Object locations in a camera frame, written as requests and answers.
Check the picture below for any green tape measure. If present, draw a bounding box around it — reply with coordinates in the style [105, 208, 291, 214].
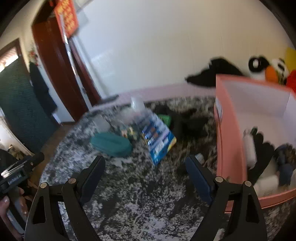
[158, 114, 171, 128]

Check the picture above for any person's left hand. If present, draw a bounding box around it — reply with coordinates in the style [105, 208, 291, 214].
[1, 188, 28, 240]

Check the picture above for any translucent white bottle in box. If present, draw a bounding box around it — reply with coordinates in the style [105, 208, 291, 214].
[243, 129, 257, 169]

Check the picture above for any blue yarn pompom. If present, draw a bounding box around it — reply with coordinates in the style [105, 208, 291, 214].
[276, 144, 296, 187]

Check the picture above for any black glove in box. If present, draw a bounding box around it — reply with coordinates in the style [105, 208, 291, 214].
[247, 127, 275, 185]

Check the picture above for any dark coat hanging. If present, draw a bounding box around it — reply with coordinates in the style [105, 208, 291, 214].
[29, 62, 57, 115]

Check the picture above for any teal oval case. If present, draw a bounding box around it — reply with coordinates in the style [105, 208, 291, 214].
[90, 132, 132, 157]

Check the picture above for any black knit glove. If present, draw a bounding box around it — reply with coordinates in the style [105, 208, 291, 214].
[168, 108, 209, 142]

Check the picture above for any blue battery blister pack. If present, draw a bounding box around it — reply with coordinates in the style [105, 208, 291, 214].
[134, 108, 177, 166]

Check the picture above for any red wooden door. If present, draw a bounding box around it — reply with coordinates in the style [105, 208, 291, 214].
[32, 1, 101, 123]

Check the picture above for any pink cardboard storage box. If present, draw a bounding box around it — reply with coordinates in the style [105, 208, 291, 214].
[214, 74, 296, 212]

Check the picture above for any black smartphone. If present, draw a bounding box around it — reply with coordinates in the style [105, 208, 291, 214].
[98, 94, 119, 104]

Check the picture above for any pink quilted bedspread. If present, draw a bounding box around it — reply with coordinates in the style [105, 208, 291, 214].
[90, 82, 216, 112]

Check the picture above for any clear plastic bottle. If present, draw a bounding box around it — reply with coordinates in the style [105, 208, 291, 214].
[130, 96, 145, 116]

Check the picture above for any black cloth on bed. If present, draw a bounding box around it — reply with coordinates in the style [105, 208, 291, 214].
[185, 58, 244, 87]

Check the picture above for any panda plush toy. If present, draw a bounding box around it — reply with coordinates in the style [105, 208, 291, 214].
[248, 56, 290, 85]

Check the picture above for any red poster on door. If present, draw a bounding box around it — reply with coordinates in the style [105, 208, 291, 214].
[54, 0, 79, 38]

